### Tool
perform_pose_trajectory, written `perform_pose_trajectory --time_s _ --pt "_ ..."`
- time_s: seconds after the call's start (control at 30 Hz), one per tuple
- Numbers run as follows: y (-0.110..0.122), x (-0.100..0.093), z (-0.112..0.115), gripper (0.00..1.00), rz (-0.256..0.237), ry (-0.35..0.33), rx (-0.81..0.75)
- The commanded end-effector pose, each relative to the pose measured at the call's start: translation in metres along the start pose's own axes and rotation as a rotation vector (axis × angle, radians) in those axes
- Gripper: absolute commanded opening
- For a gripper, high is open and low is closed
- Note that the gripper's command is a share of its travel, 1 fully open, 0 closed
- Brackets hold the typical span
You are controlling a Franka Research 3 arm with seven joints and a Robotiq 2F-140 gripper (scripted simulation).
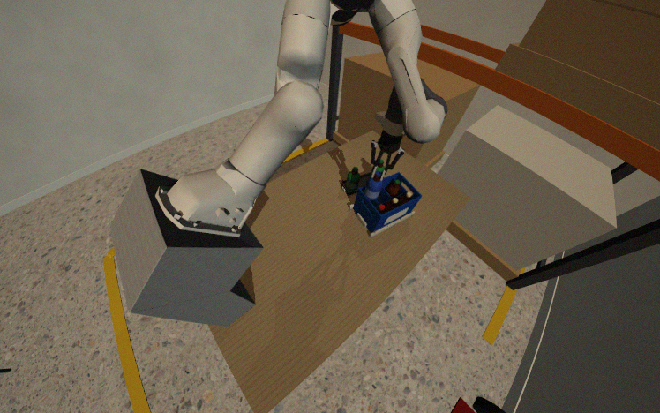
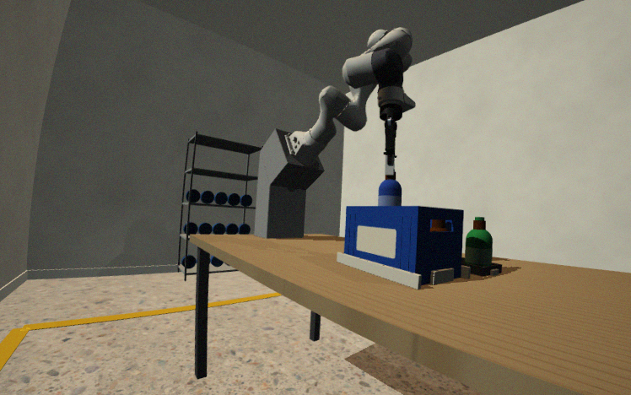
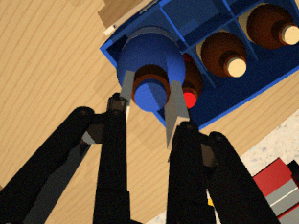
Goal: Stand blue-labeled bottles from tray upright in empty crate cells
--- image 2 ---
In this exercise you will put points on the blue bottle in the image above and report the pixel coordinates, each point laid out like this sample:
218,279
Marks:
390,192

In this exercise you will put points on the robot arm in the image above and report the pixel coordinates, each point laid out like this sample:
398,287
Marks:
362,73

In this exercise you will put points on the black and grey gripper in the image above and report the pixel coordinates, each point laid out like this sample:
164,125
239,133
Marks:
388,111

